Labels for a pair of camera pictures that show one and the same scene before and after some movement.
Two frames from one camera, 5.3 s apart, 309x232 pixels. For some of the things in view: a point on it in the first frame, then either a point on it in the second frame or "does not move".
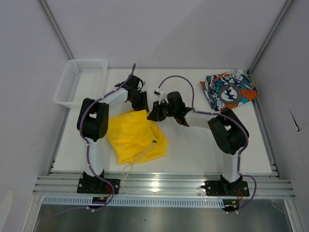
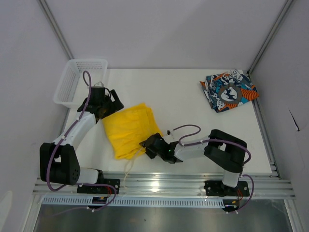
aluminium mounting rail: x=164 y=186 does not move
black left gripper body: x=136 y=102 → x=108 y=108
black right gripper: x=155 y=115 → x=150 y=153
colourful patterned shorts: x=227 y=90 does not move
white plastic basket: x=81 y=78 does not move
